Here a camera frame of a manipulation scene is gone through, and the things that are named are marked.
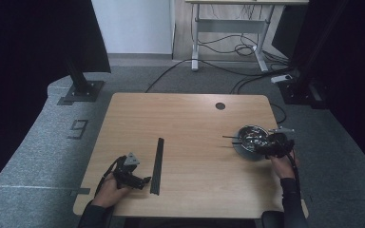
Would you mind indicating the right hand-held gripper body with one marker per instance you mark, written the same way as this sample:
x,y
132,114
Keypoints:
x,y
278,144

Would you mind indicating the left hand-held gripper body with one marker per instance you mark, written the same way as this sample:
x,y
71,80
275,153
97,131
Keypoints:
x,y
125,175

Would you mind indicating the pile of small metal parts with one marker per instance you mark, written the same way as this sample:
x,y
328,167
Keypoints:
x,y
250,141

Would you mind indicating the shiny metal bowl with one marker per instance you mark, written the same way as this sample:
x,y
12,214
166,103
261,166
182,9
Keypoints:
x,y
250,139

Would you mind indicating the long thin black rod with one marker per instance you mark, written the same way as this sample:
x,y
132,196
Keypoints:
x,y
231,137

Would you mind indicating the person's right hand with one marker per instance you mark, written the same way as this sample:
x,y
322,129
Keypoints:
x,y
282,166

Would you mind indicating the person's left hand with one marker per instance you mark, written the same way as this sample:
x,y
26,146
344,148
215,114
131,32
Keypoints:
x,y
107,191

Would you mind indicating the black round table grommet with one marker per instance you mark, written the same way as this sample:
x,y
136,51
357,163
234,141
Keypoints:
x,y
220,106

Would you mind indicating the black stand with dark base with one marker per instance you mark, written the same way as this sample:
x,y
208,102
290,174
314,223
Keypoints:
x,y
301,90

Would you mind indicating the white power strip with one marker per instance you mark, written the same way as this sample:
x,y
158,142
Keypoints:
x,y
281,78

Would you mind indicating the black curtain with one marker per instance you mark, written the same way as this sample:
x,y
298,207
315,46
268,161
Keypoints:
x,y
361,79
28,63

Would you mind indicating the black aluminium rail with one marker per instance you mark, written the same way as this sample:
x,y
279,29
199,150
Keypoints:
x,y
157,166

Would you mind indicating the black stand with base plate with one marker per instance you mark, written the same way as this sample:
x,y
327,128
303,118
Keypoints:
x,y
82,90

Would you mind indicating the white frame desk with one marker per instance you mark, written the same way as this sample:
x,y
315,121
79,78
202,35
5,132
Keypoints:
x,y
231,25

